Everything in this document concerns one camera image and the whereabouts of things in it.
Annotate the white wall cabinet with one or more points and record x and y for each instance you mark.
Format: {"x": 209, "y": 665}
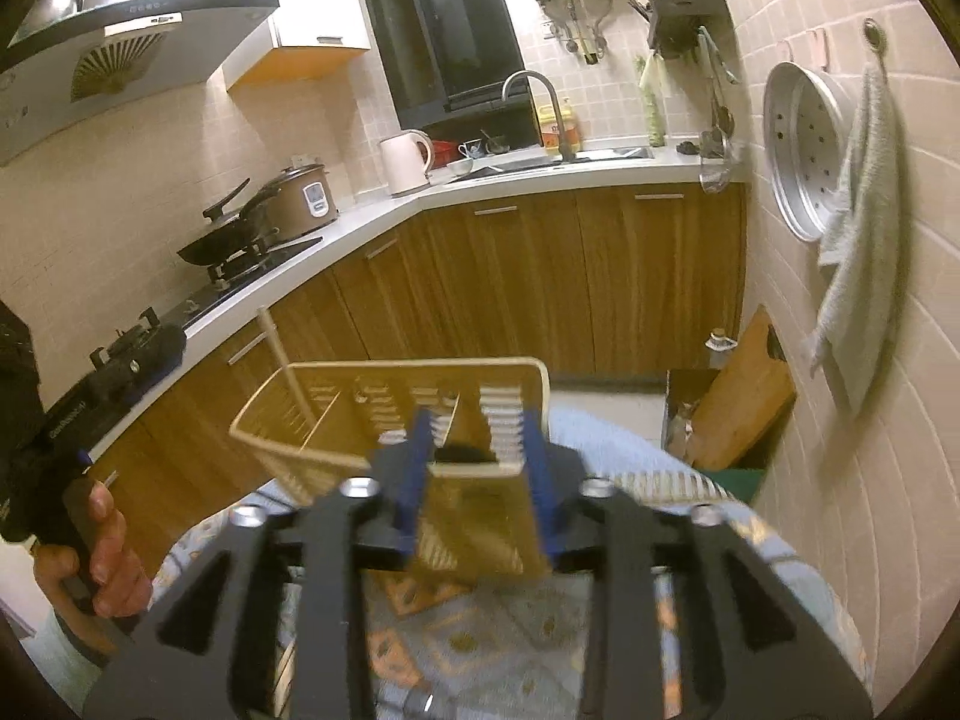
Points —
{"x": 301, "y": 40}

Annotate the metal steamer tray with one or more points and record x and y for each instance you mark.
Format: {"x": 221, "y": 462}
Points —
{"x": 806, "y": 122}

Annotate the range hood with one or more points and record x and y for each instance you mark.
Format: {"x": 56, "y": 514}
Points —
{"x": 114, "y": 54}

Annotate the green bottle on counter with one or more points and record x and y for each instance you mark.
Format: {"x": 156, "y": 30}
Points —
{"x": 651, "y": 99}

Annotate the grey hanging towel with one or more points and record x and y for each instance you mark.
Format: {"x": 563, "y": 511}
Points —
{"x": 860, "y": 250}

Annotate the white electric kettle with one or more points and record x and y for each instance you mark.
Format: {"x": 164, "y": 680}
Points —
{"x": 407, "y": 159}

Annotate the brown rice cooker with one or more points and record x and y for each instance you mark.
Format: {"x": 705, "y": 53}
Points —
{"x": 299, "y": 200}

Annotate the black wall spice rack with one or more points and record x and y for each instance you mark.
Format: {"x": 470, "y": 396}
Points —
{"x": 672, "y": 25}

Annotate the wooden chopstick bundle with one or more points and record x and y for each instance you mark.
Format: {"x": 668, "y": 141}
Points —
{"x": 280, "y": 410}

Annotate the orange bottle by sink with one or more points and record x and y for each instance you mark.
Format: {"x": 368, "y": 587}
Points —
{"x": 550, "y": 127}

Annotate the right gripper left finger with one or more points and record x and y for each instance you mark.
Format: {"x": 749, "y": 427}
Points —
{"x": 274, "y": 602}

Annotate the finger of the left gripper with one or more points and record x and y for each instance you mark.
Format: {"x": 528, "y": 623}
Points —
{"x": 124, "y": 372}

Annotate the wooden cutting board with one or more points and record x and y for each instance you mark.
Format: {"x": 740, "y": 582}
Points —
{"x": 744, "y": 401}

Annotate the black plastic ladle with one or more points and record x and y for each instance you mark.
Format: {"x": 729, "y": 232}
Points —
{"x": 463, "y": 454}

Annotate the gas stove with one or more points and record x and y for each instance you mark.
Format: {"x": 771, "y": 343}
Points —
{"x": 224, "y": 282}

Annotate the person's left hand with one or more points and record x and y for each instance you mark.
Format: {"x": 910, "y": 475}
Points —
{"x": 121, "y": 587}

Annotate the wooden base cabinets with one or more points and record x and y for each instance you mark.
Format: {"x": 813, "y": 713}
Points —
{"x": 611, "y": 287}

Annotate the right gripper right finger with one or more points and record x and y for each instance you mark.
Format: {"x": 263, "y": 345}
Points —
{"x": 680, "y": 596}

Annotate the dark kitchen window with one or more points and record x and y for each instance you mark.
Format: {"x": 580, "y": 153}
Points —
{"x": 446, "y": 62}

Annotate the black frying pan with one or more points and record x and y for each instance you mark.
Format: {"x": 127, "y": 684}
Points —
{"x": 226, "y": 234}

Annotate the yellow plastic utensil basket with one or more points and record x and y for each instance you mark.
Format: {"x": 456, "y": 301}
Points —
{"x": 384, "y": 419}

